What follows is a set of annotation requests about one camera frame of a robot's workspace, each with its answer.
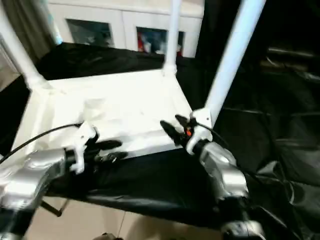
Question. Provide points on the white plastic table top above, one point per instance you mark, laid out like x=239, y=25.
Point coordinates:
x=112, y=100

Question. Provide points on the white plastic table leg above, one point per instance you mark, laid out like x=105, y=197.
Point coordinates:
x=172, y=37
x=22, y=55
x=232, y=50

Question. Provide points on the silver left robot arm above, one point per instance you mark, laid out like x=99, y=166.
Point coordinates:
x=25, y=180

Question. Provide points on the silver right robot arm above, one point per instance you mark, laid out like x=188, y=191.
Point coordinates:
x=225, y=170

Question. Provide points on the black mat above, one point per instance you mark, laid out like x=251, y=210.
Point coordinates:
x=150, y=180

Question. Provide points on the red box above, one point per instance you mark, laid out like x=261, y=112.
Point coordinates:
x=179, y=51

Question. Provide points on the white cup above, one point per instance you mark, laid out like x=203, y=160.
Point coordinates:
x=148, y=46

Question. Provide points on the black cabinet with gold label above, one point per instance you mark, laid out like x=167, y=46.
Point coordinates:
x=212, y=30

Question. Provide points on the small white figurine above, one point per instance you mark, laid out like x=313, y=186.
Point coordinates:
x=90, y=39

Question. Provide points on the white display cabinet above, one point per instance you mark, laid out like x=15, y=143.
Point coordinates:
x=125, y=20

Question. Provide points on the dark low furniture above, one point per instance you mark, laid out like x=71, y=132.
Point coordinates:
x=292, y=60

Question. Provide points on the grey curtain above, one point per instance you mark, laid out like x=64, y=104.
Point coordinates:
x=32, y=25

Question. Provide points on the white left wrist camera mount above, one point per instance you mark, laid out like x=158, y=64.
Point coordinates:
x=82, y=140

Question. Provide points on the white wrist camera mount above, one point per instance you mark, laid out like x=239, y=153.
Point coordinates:
x=82, y=140
x=202, y=120

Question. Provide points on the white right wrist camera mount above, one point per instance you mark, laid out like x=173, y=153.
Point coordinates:
x=202, y=120

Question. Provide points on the black metal table frame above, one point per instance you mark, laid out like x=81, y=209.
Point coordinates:
x=53, y=208

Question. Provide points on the grey door frame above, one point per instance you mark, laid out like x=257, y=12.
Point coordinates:
x=10, y=57

